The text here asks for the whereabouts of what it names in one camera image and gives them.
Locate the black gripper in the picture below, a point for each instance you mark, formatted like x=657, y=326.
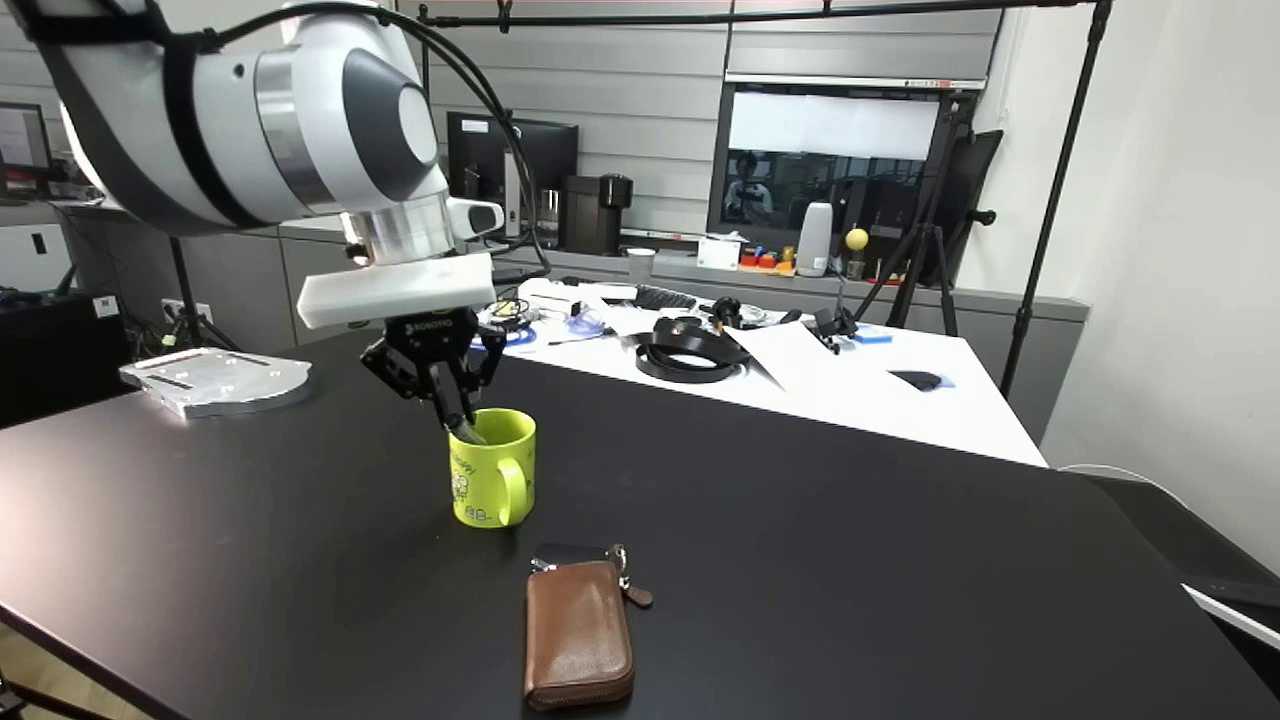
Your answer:
x=437, y=353

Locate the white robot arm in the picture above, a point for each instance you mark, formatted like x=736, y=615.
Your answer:
x=205, y=134

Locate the green mug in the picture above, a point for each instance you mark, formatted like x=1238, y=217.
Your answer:
x=492, y=470

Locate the black coffee machine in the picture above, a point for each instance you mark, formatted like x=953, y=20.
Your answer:
x=591, y=214

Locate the black computer monitor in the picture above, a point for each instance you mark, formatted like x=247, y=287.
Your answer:
x=481, y=163

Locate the brown leather key pouch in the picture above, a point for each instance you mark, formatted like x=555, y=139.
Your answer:
x=579, y=640

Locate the white side table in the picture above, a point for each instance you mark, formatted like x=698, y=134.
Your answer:
x=790, y=369

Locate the white speaker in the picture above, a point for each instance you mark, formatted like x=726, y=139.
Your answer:
x=812, y=236

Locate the yellow ball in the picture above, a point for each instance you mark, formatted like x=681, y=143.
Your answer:
x=859, y=240

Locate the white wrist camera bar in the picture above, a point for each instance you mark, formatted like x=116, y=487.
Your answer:
x=395, y=290

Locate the black frame pole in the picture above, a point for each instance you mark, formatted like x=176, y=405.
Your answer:
x=1081, y=91

